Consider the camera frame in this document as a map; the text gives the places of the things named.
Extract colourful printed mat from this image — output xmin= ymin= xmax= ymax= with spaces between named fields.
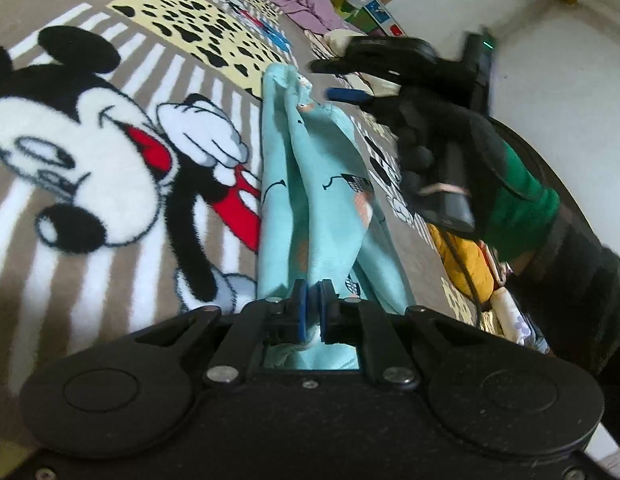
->
xmin=339 ymin=0 xmax=407 ymax=38

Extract yellow garment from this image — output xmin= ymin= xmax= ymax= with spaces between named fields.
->
xmin=429 ymin=226 xmax=494 ymax=307

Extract person's right forearm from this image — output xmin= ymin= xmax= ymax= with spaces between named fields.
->
xmin=477 ymin=115 xmax=620 ymax=387

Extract black cable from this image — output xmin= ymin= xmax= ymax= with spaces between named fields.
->
xmin=441 ymin=229 xmax=484 ymax=332

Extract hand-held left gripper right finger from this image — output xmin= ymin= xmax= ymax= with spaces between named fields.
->
xmin=317 ymin=281 xmax=486 ymax=391

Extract printed cartoon blanket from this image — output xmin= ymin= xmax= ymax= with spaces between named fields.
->
xmin=0 ymin=0 xmax=490 ymax=461

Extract person's right hand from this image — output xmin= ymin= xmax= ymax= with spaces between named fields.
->
xmin=372 ymin=88 xmax=521 ymax=239

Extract white cloth purple print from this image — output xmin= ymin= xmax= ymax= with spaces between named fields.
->
xmin=488 ymin=286 xmax=546 ymax=347

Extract light blue printed pants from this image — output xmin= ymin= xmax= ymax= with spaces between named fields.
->
xmin=257 ymin=62 xmax=417 ymax=372

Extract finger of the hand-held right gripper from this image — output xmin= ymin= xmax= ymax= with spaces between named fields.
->
xmin=325 ymin=87 xmax=387 ymax=108
xmin=309 ymin=56 xmax=401 ymax=79

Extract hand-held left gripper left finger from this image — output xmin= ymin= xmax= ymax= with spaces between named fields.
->
xmin=134 ymin=280 xmax=309 ymax=391

